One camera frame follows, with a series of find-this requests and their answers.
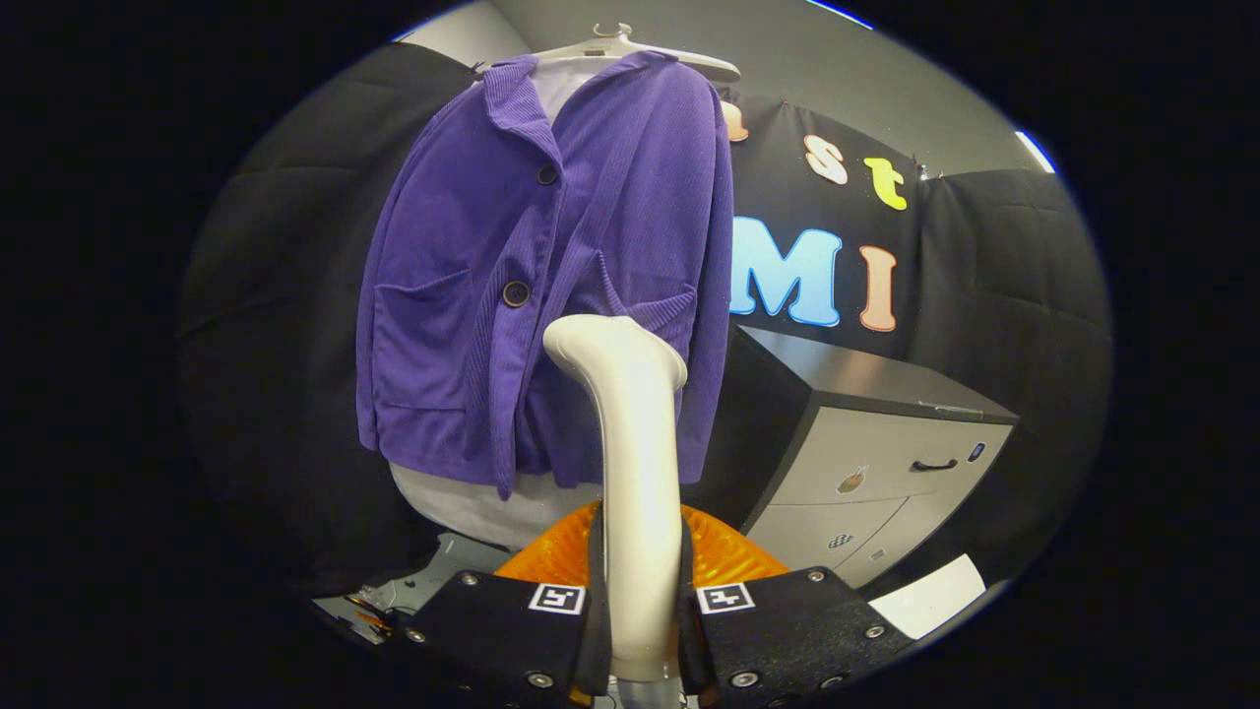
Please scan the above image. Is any white paper sheet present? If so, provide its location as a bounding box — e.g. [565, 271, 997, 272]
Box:
[870, 552, 988, 642]

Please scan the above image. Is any purple corduroy jacket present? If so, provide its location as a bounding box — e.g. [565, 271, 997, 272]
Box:
[354, 49, 737, 501]

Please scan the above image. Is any grey cabinet with dark top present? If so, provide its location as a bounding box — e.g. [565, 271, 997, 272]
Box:
[687, 325, 1021, 592]

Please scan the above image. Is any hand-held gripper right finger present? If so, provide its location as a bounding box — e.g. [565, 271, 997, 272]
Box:
[674, 502, 916, 709]

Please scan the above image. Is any white garment steamer head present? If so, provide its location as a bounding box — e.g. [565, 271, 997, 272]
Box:
[542, 315, 688, 683]

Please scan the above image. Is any white plastic clothes hanger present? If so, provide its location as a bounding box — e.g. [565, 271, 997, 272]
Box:
[480, 22, 742, 86]

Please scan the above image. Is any white shirt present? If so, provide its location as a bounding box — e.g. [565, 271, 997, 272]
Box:
[389, 57, 625, 552]

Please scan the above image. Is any orange and black tool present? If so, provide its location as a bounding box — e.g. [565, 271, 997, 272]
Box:
[343, 588, 401, 633]

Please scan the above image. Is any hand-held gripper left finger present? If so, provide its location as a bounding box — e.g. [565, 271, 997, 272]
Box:
[397, 500, 613, 709]

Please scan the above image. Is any ceiling light panel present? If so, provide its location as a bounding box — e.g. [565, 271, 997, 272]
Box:
[1014, 129, 1058, 175]

